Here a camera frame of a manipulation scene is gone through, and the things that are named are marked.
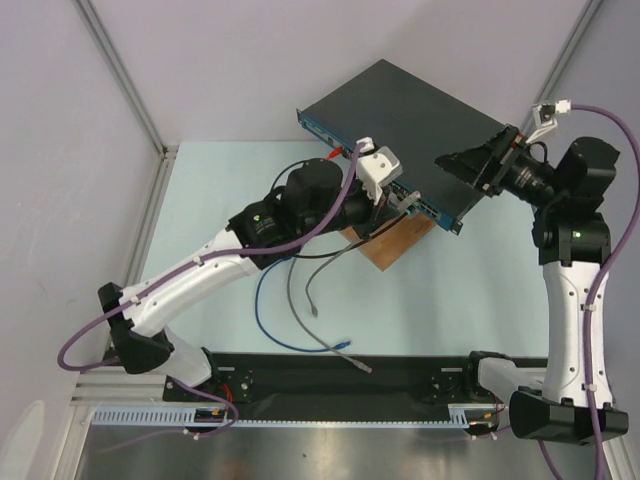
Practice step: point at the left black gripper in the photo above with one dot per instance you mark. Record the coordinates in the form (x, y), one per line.
(374, 214)

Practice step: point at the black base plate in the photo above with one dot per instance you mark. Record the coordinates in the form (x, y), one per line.
(325, 388)

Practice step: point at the white slotted cable duct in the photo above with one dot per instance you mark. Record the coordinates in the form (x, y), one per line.
(189, 417)

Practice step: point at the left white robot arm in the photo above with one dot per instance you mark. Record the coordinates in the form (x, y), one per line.
(317, 198)

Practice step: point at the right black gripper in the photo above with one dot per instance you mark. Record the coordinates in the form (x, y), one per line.
(492, 163)

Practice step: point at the black blue network switch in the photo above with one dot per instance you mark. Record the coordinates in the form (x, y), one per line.
(418, 123)

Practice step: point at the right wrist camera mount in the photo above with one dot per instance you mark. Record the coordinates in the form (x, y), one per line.
(545, 116)

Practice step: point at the wooden board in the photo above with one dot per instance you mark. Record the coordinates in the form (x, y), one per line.
(390, 246)

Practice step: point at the right aluminium frame post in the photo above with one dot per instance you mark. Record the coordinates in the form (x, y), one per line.
(571, 45)

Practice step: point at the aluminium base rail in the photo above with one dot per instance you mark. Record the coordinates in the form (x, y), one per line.
(117, 394)

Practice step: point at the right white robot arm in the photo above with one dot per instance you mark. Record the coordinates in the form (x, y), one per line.
(573, 403)

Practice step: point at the aluminium frame post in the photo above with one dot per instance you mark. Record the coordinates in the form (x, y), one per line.
(109, 52)
(571, 45)

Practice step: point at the left aluminium frame post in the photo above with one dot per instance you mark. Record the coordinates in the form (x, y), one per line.
(109, 52)

